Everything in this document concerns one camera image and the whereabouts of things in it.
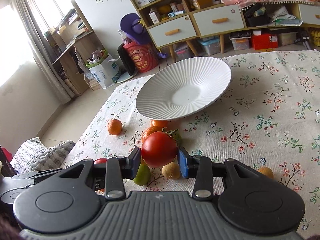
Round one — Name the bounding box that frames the red tomato with stem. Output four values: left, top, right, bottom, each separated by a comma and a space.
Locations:
94, 158, 107, 164

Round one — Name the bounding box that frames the green tomato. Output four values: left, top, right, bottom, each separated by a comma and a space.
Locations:
133, 164, 151, 186

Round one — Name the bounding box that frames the tan longan fruit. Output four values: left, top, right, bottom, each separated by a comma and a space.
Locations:
258, 167, 274, 179
162, 163, 181, 180

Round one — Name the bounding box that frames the small orange mandarin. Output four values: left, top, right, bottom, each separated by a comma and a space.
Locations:
107, 119, 122, 135

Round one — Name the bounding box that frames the large red tomato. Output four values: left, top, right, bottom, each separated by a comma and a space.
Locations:
141, 132, 178, 168

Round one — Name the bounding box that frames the large orange mandarin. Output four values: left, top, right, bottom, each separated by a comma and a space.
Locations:
141, 126, 162, 143

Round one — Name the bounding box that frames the orange tomato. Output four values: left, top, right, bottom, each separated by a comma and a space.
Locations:
151, 120, 168, 128

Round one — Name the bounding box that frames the grey knit cushion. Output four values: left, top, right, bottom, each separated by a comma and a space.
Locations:
10, 137, 75, 174

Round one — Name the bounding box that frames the white ribbed plate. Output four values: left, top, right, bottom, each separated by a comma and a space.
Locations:
136, 56, 232, 120

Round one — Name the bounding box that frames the floral tablecloth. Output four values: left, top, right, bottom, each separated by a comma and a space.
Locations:
62, 50, 319, 238

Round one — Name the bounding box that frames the white paper shopping bag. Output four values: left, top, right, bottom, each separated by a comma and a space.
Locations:
87, 54, 121, 89

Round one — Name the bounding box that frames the red printed bag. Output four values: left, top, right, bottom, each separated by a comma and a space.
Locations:
123, 41, 159, 73

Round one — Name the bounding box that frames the wooden bookshelf desk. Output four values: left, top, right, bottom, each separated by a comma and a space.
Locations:
49, 0, 105, 96

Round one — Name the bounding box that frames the red box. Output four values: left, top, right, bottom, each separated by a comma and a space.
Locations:
251, 33, 278, 50

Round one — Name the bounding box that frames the purple plush toy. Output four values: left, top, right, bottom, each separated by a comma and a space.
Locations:
120, 13, 151, 45

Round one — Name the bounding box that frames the grey curtain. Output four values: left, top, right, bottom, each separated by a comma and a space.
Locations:
11, 0, 75, 104

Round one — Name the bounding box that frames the wooden cabinet with drawers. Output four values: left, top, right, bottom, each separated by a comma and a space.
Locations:
130, 0, 319, 55

